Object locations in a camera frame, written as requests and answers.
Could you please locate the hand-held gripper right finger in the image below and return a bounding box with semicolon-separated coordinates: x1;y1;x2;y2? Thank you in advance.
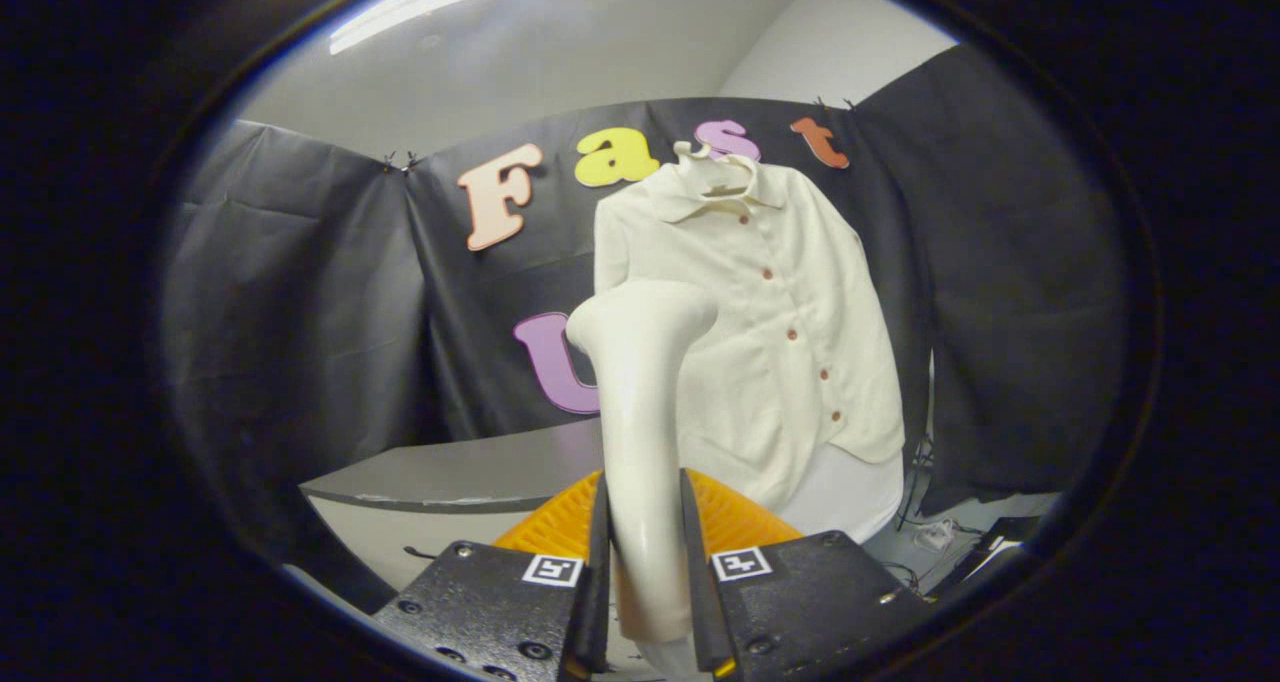
680;467;933;681

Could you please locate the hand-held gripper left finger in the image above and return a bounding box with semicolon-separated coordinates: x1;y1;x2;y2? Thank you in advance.
370;469;609;682

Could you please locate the white garment steamer head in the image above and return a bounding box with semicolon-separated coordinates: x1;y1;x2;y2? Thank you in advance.
565;280;719;647

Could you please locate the cream button-up shirt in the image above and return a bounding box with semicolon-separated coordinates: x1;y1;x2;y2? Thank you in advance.
593;157;907;513

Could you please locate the white ironing form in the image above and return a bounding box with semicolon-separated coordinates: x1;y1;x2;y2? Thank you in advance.
775;442;905;544

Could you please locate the grey top white cabinet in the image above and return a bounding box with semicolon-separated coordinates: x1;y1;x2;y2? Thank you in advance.
300;417;607;615

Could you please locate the black box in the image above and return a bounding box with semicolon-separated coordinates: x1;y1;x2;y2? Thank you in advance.
940;515;1047;603

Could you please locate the black backdrop cloth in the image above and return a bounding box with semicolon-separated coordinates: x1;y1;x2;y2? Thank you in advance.
160;44;1131;565

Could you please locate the black cable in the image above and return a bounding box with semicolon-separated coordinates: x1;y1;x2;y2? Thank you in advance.
895;436;937;533

